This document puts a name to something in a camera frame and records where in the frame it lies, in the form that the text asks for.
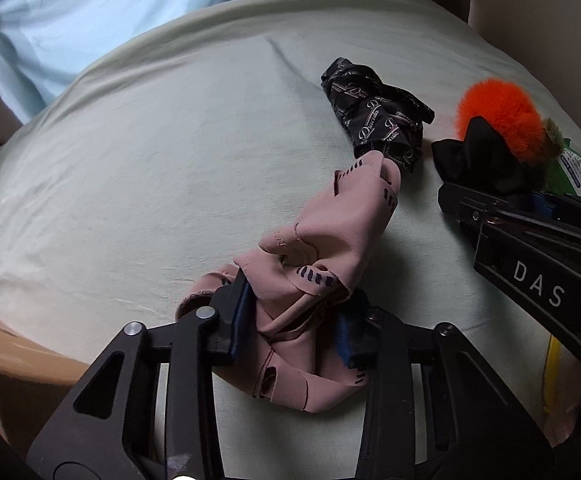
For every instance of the green and white packet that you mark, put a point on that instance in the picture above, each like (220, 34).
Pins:
(578, 172)

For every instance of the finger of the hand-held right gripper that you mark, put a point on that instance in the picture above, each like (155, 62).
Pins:
(545, 206)
(465, 205)

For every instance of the white cloth with yellow stripe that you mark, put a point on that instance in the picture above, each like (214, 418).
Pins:
(560, 390)

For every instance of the orange fluffy pompom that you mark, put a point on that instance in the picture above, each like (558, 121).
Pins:
(500, 107)

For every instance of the olive brown fluffy pompom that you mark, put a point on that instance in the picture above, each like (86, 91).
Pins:
(554, 135)

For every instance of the black cloth bow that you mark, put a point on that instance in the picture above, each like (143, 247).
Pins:
(480, 157)

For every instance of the light blue curtain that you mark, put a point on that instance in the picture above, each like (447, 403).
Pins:
(95, 15)

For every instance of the cardboard box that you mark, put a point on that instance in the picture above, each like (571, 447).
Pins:
(15, 370)

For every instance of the pale green bed sheet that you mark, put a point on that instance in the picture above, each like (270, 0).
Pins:
(170, 170)

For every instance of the black printed cloth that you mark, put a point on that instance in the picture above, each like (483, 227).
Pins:
(378, 112)

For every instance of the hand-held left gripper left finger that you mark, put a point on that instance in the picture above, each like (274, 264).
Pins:
(234, 317)

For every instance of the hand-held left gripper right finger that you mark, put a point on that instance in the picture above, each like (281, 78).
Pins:
(346, 340)

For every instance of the pink cloth with dark marks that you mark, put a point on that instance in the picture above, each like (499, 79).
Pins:
(315, 245)

